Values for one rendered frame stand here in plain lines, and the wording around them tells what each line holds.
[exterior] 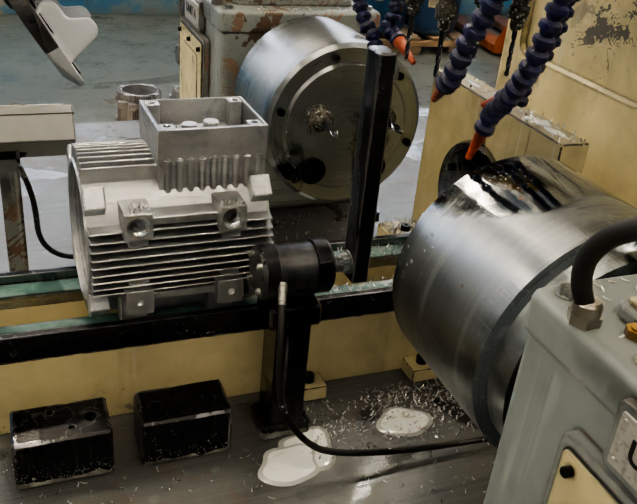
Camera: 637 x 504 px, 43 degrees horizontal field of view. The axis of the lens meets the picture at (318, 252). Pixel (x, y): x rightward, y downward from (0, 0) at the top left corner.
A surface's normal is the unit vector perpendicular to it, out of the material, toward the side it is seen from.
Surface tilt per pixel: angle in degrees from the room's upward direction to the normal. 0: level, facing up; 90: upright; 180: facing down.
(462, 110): 90
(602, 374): 90
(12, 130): 52
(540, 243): 32
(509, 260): 47
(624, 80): 90
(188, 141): 90
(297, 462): 0
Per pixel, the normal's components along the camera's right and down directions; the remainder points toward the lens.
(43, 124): 0.33, -0.17
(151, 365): 0.36, 0.47
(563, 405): -0.93, 0.09
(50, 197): 0.09, -0.88
